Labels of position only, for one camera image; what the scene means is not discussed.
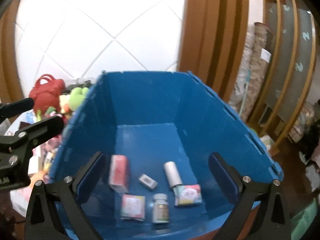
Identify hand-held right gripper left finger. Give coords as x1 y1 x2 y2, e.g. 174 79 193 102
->
25 152 105 240

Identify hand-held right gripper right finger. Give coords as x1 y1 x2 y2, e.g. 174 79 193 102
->
209 152 292 240

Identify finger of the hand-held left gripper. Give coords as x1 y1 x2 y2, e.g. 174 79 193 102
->
0 116 65 155
0 98 35 120

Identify blue plastic bin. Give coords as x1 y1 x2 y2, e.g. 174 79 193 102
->
47 70 284 240

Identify pink carton box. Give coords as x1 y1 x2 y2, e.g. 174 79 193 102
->
109 154 130 193

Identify red handbag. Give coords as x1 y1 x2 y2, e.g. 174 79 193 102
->
29 74 67 117

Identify yellow plush toy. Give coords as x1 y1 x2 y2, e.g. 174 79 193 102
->
59 94 72 113

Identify colourful tissue packet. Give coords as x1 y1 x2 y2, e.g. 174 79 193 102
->
174 184 202 207

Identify green plush toy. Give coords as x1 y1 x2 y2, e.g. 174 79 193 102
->
69 87 90 110

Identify white cylinder roll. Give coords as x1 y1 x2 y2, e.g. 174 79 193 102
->
164 161 182 188

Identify pink flat packet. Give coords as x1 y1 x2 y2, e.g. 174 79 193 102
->
120 194 146 222

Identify small grey box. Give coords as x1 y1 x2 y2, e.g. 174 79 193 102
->
139 174 158 192

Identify small pill bottle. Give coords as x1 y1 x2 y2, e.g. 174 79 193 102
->
152 193 170 224

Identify green cloth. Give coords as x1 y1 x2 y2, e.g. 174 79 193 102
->
290 197 319 240

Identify plastic-wrapped roll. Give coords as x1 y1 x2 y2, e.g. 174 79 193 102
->
230 25 255 120

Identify patterned rolled carpet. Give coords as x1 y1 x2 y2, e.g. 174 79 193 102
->
246 22 275 124

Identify wooden framed glass door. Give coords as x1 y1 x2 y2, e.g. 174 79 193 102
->
250 0 317 155

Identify wooden wall trim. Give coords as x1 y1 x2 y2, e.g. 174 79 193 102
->
0 12 24 103

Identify wooden door frame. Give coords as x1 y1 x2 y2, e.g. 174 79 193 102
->
177 0 250 100

